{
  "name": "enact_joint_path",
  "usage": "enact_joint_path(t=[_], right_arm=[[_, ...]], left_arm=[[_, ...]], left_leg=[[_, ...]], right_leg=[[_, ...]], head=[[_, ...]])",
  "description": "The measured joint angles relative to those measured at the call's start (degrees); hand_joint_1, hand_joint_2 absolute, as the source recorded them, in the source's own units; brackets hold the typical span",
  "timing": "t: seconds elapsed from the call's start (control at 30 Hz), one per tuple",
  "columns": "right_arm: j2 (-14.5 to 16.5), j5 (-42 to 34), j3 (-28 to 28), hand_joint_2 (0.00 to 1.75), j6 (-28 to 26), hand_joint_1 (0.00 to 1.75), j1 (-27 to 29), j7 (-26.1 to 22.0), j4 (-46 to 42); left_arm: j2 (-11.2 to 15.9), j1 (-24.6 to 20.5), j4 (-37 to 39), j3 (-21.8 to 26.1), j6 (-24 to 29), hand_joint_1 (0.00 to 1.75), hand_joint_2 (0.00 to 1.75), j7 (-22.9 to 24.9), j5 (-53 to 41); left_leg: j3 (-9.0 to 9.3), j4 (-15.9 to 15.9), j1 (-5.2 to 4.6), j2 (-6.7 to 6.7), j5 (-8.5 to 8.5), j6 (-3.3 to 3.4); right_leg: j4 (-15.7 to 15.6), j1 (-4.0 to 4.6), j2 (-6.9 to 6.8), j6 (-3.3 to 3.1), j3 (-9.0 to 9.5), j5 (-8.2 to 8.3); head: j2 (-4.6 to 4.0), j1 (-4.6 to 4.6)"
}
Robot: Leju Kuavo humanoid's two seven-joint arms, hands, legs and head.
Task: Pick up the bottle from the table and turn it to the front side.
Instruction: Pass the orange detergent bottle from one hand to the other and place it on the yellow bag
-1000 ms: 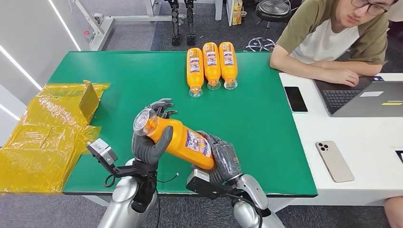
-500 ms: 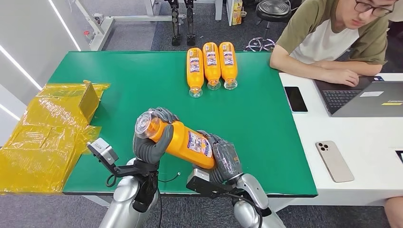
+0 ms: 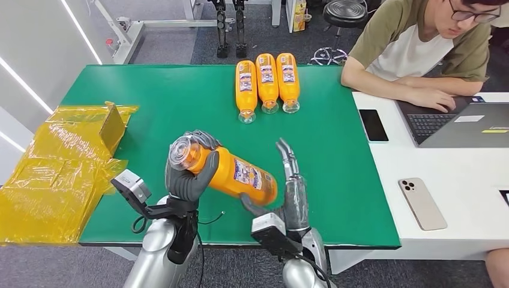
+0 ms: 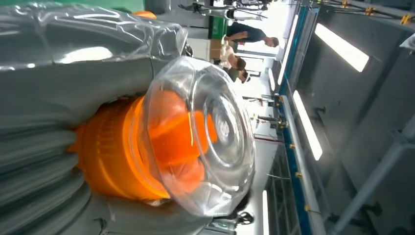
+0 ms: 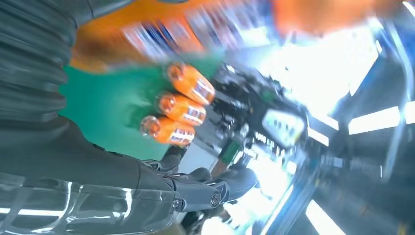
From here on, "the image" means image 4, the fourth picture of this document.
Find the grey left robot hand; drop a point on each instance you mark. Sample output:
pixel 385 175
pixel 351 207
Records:
pixel 81 81

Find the ribbed grey left arm sleeve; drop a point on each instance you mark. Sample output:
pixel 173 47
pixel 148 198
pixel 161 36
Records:
pixel 32 181

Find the cardboard box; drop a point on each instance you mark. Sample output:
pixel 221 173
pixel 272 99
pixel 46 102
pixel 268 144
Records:
pixel 215 48

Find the green box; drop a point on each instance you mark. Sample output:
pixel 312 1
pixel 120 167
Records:
pixel 217 28

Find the seated person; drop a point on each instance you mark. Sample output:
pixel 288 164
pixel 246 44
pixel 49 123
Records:
pixel 230 58
pixel 239 75

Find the standing person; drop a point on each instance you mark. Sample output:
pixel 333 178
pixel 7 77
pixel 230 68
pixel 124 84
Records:
pixel 249 34

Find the long ceiling light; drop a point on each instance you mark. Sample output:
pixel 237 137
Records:
pixel 308 125
pixel 271 79
pixel 342 47
pixel 287 48
pixel 265 212

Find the grey pipe with yellow clamps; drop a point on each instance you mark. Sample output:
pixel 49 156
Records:
pixel 369 9

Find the blue ceiling rail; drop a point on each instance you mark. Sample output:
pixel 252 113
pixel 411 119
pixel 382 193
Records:
pixel 293 139

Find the grey metal post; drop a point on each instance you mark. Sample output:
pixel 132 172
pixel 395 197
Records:
pixel 373 178

